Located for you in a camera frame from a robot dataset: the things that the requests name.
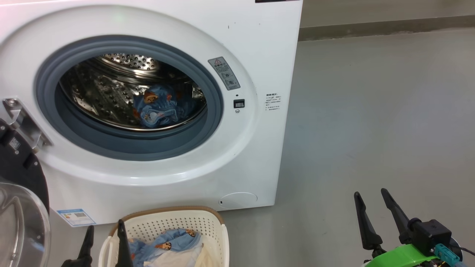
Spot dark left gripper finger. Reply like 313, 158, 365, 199
61, 225, 94, 267
115, 219, 133, 267

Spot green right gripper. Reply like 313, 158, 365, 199
354, 188, 438, 267

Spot blue garment with cream lining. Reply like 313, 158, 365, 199
128, 229, 216, 267

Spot black glass washer door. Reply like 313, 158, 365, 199
0, 118, 51, 267

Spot blue bear print garment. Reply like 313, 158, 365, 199
132, 85, 197, 129

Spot grey rubber door gasket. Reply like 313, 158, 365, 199
34, 35, 224, 161

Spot metal door hinge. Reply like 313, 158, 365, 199
2, 98, 53, 153

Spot white front-load washing machine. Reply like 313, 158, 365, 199
0, 0, 303, 226

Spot perforated steel washer drum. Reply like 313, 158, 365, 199
59, 53, 207, 131

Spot blue energy label sticker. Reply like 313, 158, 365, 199
57, 208, 96, 227

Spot cream laundry basket brown rim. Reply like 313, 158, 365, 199
98, 206, 230, 267

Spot round white filter cover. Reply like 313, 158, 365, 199
219, 192, 258, 209

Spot printed text label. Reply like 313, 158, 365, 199
265, 93, 282, 112

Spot grey warning sticker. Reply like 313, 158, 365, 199
208, 56, 241, 91

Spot black cable teal connector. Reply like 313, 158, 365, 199
434, 243, 475, 267

